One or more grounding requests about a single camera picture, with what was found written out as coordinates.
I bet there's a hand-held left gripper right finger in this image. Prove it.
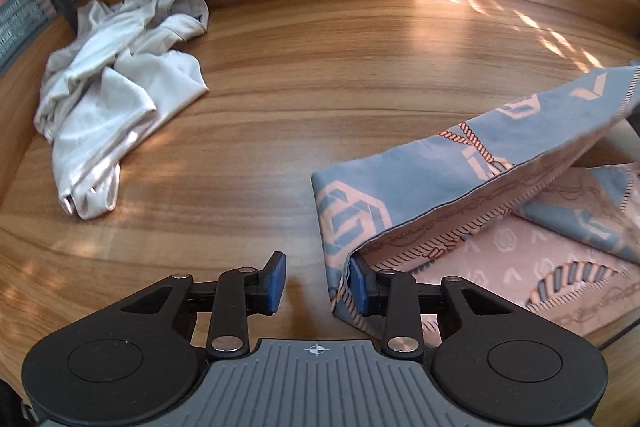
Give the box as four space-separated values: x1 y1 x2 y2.
349 253 507 360

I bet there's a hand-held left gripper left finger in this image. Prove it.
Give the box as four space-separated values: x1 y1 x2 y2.
120 251 288 356

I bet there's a blue pink patterned cloth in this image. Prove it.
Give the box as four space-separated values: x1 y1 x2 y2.
311 66 640 339

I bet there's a white garment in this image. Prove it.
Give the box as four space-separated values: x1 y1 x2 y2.
32 0 210 221

